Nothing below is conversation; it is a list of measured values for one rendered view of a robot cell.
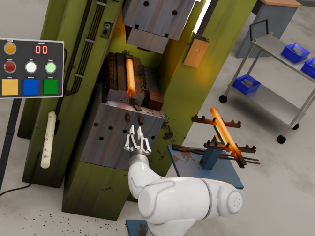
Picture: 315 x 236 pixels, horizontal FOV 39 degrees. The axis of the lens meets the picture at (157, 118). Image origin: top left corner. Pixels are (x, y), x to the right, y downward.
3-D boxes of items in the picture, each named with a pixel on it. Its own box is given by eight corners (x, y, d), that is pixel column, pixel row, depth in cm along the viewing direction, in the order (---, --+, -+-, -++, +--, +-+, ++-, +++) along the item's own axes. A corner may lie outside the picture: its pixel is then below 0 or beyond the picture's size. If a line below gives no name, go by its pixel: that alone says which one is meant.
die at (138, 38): (162, 54, 232) (168, 38, 227) (126, 43, 227) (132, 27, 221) (155, 19, 265) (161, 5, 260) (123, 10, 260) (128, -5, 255)
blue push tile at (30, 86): (38, 94, 216) (38, 79, 215) (23, 95, 211) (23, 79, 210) (37, 94, 217) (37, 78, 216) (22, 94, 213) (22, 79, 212)
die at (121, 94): (140, 106, 252) (145, 94, 247) (106, 98, 246) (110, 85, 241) (136, 68, 285) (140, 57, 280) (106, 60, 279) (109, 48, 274)
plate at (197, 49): (197, 68, 254) (209, 42, 245) (183, 64, 251) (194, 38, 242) (196, 66, 255) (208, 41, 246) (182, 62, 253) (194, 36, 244)
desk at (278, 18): (204, 3, 735) (226, -47, 688) (272, 57, 649) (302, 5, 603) (168, 0, 682) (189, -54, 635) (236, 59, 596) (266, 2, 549)
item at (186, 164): (242, 189, 254) (243, 187, 253) (181, 185, 238) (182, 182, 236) (223, 153, 276) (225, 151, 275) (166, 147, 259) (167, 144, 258)
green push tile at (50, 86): (57, 94, 222) (57, 79, 221) (43, 94, 217) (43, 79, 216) (56, 93, 223) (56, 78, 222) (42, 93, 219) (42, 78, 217)
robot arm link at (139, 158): (145, 178, 201) (144, 169, 205) (152, 164, 196) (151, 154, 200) (126, 174, 198) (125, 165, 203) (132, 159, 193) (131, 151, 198)
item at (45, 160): (48, 170, 233) (51, 163, 230) (38, 168, 231) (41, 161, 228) (56, 119, 267) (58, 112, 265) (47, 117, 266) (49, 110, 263)
